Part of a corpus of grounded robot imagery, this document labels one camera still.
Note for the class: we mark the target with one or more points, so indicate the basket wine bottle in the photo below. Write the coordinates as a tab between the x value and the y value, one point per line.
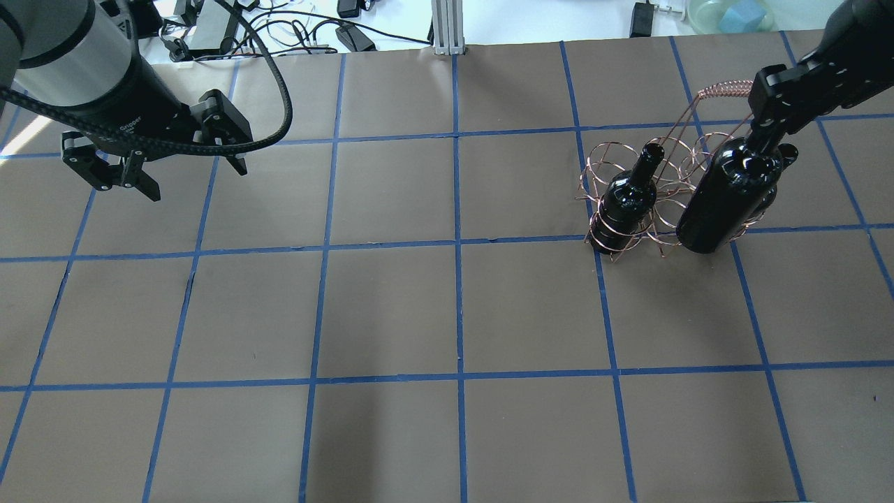
789	153
628	199

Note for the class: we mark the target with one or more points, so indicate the aluminium frame post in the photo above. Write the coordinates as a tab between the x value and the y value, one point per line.
447	25

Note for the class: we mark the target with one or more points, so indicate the brown paper mat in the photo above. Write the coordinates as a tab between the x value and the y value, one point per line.
397	304

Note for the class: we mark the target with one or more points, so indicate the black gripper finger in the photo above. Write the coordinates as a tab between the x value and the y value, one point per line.
238	163
765	136
146	185

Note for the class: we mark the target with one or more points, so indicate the far basket wine bottle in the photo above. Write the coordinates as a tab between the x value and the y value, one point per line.
628	199

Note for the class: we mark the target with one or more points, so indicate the black power adapter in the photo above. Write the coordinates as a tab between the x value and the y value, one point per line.
641	19

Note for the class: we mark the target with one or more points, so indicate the green glass plate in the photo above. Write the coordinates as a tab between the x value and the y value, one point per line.
714	17

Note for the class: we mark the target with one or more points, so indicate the dark wine bottle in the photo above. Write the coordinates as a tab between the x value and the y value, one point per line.
733	185

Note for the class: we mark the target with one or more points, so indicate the near basket wine bottle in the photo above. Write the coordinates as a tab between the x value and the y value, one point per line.
789	153

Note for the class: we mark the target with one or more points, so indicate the blue foam cube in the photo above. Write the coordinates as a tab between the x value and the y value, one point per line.
742	17

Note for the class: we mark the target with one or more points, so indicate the copper wire wine basket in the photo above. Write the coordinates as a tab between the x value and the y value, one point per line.
684	164

